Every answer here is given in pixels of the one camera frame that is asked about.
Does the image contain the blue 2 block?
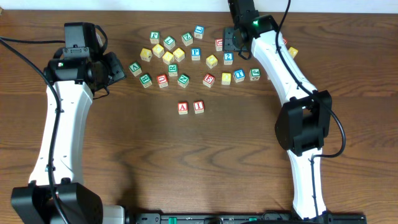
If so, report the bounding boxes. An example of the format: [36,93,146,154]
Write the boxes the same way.
[223,52,234,65]

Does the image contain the red I block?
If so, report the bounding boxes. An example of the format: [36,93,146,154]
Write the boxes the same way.
[193,101,205,114]

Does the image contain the red A block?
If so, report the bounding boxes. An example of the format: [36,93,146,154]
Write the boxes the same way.
[178,102,188,114]

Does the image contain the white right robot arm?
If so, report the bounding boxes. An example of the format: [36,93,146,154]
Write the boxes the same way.
[223,0,331,221]

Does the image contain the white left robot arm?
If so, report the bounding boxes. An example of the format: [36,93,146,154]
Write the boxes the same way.
[11,22,131,223]

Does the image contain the red U block upper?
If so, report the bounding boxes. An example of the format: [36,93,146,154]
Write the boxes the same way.
[215,39,223,52]

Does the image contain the red u block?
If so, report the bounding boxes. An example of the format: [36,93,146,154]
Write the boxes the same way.
[157,74,169,88]
[215,39,223,52]

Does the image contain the green A block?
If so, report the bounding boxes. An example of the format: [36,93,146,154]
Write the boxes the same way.
[129,62,142,77]

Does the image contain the yellow block centre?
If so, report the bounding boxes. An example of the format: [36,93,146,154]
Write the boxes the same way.
[206,54,218,69]

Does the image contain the green B block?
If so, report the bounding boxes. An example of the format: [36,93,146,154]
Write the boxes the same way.
[139,73,152,88]

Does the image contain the blue T block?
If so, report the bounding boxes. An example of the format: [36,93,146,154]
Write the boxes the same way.
[233,69,246,83]

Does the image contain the blue block top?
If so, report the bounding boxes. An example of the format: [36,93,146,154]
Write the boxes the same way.
[194,26,205,39]

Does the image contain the yellow block left cluster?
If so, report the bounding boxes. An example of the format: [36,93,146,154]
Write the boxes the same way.
[140,48,152,62]

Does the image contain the yellow block cluster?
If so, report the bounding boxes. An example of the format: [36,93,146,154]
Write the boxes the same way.
[173,48,185,62]
[140,48,152,62]
[162,52,174,65]
[152,44,164,58]

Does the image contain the yellow O block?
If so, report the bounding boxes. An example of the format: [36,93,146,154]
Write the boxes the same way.
[221,72,231,85]

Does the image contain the blue P block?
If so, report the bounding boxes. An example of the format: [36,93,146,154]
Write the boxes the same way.
[191,48,201,61]

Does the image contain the green J block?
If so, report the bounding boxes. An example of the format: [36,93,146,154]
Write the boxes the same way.
[249,68,261,81]

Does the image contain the red E block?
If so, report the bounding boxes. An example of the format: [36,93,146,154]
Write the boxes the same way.
[203,73,215,88]

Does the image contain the green Z block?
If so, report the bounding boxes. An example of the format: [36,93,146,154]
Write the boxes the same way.
[182,32,193,46]

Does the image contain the yellow block upper cluster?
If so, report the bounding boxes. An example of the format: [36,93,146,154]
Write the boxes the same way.
[152,44,164,58]

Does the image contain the red U block lower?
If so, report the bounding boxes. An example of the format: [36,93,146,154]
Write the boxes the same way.
[157,74,169,88]

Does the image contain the green block top left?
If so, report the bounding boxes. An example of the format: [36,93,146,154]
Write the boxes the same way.
[150,31,160,44]

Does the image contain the yellow block right cluster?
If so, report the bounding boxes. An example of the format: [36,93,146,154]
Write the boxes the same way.
[173,48,185,62]

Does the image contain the yellow block middle cluster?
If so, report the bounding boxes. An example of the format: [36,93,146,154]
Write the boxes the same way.
[162,52,174,65]

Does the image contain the green R block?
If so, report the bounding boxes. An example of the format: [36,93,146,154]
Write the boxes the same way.
[168,63,178,77]

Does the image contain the yellow K block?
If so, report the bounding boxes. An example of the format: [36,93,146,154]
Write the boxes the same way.
[288,47,299,58]

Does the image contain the green 7 block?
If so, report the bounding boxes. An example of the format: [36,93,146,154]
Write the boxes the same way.
[164,36,175,50]

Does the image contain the green N block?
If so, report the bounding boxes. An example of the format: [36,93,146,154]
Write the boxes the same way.
[177,74,190,88]

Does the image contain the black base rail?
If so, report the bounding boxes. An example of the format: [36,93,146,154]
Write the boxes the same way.
[124,212,368,224]

